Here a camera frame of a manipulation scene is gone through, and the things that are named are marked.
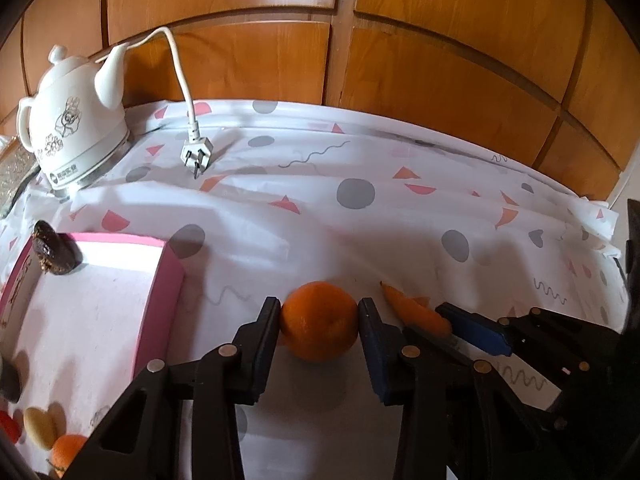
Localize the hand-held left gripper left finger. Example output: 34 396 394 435
60 296 282 480

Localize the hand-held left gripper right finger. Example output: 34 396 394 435
357 297 546 480

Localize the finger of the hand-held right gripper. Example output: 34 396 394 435
435 302 617 387
405 325 566 431

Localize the orange carrot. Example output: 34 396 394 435
380 280 453 338

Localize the large orange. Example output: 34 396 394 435
280 281 360 363

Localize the pink cardboard box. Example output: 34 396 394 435
0 231 186 478

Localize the rounded dark root chunk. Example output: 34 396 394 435
32 220 81 276

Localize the round tan potato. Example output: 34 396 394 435
23 406 58 448

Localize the white patterned tablecloth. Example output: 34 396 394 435
0 99 631 480

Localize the small tangerine with stem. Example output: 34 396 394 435
50 434 90 478

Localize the wooden panelled cabinet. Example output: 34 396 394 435
0 0 640 201

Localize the small red fruit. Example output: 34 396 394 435
0 411 20 443

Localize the white ceramic electric kettle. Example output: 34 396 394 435
17 42 131 193

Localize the white power cord with plug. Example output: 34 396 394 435
127 26 216 181

